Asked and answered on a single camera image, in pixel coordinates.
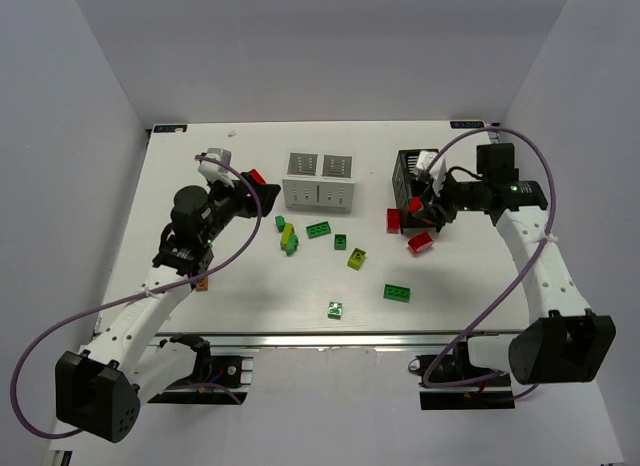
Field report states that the green 2x3 brick front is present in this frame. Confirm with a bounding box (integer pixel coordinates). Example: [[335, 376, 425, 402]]
[[383, 284, 411, 303]]

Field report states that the small dark green brick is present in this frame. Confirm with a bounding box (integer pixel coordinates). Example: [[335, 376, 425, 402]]
[[275, 215, 286, 233]]

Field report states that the lime sloped brick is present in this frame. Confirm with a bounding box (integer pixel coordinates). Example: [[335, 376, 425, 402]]
[[347, 248, 366, 271]]

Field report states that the lime long brick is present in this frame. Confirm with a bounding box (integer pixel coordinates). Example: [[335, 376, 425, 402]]
[[280, 223, 295, 250]]

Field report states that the white slotted two-bin container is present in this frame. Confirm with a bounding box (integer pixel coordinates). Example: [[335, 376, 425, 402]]
[[282, 152, 355, 214]]

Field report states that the green 2x3 brick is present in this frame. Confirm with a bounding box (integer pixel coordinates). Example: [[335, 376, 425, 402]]
[[383, 284, 411, 303], [306, 221, 331, 239]]

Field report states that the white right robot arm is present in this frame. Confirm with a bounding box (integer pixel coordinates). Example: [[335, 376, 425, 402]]
[[411, 143, 616, 385]]

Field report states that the black slotted two-bin container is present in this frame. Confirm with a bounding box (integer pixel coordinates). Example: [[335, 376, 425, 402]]
[[391, 149, 426, 235]]

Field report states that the light green printed brick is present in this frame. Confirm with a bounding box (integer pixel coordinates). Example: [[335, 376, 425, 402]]
[[327, 301, 343, 320]]

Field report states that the red and lime brick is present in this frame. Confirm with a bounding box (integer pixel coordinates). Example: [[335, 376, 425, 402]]
[[249, 169, 266, 184]]

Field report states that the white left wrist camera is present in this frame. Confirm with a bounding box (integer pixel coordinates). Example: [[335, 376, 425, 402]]
[[197, 148, 234, 188]]

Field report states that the red curved brick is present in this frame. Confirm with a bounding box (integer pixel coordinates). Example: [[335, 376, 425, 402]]
[[407, 232, 434, 255]]

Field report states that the green 2x2 brick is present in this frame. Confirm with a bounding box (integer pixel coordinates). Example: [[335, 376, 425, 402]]
[[334, 234, 347, 250]]

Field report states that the dark logo sticker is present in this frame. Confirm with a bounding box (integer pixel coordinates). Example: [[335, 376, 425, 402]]
[[449, 120, 485, 130], [152, 124, 188, 134]]

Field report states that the dark logo sticker left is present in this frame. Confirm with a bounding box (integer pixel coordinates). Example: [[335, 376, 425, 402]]
[[152, 124, 188, 134]]

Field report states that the red small brick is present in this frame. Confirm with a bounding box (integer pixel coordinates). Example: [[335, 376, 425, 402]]
[[408, 196, 423, 214]]

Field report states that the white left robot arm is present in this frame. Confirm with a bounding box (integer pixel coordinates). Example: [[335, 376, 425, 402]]
[[55, 170, 281, 443]]

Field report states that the orange small brick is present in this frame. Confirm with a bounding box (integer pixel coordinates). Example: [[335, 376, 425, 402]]
[[195, 277, 208, 292]]

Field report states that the green curved brick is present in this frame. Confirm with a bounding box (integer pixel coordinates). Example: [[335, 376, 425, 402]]
[[285, 234, 299, 256]]

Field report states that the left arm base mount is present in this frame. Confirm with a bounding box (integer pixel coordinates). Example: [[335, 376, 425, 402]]
[[149, 334, 254, 406]]

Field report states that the dark logo sticker right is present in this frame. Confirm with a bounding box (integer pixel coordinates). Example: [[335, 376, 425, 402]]
[[449, 120, 485, 130]]

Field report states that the aluminium table rail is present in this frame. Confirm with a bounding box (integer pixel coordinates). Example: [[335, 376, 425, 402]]
[[92, 328, 526, 352]]

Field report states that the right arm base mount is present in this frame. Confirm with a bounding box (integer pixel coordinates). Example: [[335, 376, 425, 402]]
[[407, 354, 515, 411]]

